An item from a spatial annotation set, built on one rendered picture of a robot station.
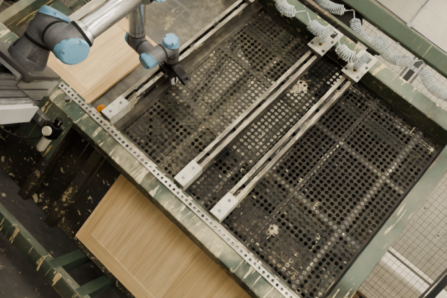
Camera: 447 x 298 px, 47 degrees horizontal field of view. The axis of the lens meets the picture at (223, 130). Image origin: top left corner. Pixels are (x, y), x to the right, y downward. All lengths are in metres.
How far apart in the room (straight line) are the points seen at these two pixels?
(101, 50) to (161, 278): 1.20
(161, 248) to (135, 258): 0.16
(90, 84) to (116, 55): 0.21
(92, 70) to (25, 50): 0.67
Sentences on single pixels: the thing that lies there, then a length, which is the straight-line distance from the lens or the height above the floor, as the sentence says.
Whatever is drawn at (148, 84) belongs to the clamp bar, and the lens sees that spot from 2.58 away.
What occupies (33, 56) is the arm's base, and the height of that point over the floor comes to 1.08.
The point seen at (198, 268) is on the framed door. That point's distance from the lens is 2.60.
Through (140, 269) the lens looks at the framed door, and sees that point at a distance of 2.73.
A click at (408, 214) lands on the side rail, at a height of 1.43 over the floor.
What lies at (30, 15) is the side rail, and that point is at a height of 0.99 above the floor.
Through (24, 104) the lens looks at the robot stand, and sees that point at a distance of 2.04.
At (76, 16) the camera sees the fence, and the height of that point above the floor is 1.15.
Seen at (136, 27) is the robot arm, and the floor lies 1.36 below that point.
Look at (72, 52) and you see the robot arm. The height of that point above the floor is 1.20.
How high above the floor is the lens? 1.69
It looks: 11 degrees down
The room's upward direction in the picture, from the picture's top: 38 degrees clockwise
